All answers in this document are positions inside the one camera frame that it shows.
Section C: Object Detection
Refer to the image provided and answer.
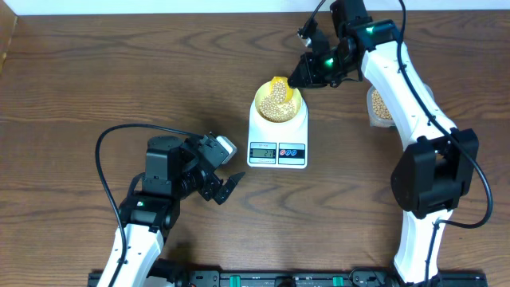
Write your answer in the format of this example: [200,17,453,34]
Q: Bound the yellow bowl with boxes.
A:
[253,79,304,124]

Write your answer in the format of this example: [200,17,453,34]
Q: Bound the black right camera cable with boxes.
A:
[298,0,494,286]

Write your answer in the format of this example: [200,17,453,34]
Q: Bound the white digital kitchen scale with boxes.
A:
[246,99,308,169]

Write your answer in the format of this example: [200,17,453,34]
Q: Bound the yellow plastic scoop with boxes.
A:
[269,77,293,104]

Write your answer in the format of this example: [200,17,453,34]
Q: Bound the soybeans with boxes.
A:
[258,81,394,124]

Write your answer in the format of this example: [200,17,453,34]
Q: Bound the clear plastic container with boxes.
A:
[366,81,435,129]

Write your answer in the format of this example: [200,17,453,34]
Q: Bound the black camera cable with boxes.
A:
[94,123,206,287]
[298,0,494,286]

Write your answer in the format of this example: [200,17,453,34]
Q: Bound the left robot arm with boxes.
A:
[98,135,243,286]

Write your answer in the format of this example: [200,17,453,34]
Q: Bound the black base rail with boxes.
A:
[87,270,489,287]

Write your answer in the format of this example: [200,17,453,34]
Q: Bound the black left camera cable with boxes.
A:
[94,123,206,287]

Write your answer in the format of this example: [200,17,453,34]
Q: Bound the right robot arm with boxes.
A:
[288,1,481,286]

